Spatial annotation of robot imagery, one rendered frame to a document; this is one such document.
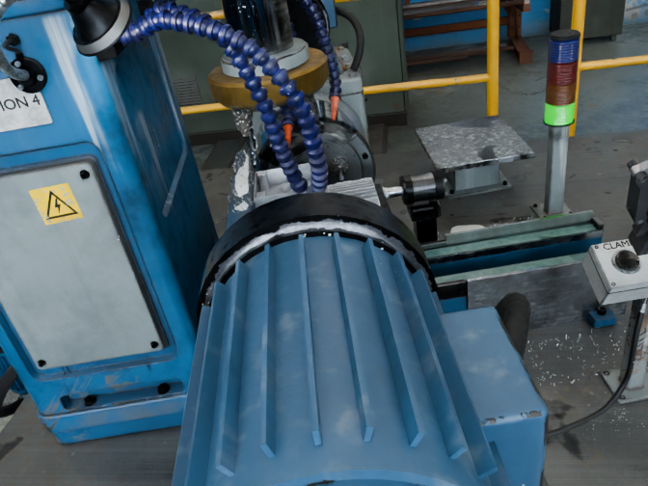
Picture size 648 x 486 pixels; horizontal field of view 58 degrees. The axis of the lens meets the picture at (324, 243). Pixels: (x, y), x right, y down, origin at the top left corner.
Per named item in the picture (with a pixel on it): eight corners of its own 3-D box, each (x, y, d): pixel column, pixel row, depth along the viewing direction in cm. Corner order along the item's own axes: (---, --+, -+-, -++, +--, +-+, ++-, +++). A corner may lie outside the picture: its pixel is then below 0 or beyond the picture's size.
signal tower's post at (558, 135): (542, 223, 135) (553, 40, 113) (529, 207, 142) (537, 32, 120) (576, 218, 135) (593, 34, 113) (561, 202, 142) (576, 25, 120)
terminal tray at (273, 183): (262, 237, 96) (253, 199, 92) (263, 206, 105) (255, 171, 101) (334, 225, 95) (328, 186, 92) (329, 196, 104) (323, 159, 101)
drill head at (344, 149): (267, 258, 119) (240, 146, 106) (269, 174, 154) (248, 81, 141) (388, 238, 119) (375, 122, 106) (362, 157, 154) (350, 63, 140)
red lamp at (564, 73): (553, 87, 119) (553, 66, 117) (541, 79, 124) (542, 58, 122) (581, 82, 119) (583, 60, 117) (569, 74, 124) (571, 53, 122)
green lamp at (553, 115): (550, 128, 124) (552, 108, 122) (539, 119, 129) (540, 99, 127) (578, 123, 124) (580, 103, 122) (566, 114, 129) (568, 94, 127)
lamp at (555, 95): (552, 108, 122) (553, 87, 119) (540, 99, 127) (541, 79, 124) (580, 103, 122) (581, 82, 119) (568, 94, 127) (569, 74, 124)
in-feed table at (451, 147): (439, 210, 147) (437, 169, 141) (417, 166, 170) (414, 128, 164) (533, 195, 147) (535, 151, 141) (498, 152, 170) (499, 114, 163)
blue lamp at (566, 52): (553, 66, 117) (555, 42, 115) (542, 58, 122) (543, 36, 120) (583, 60, 117) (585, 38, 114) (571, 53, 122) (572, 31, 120)
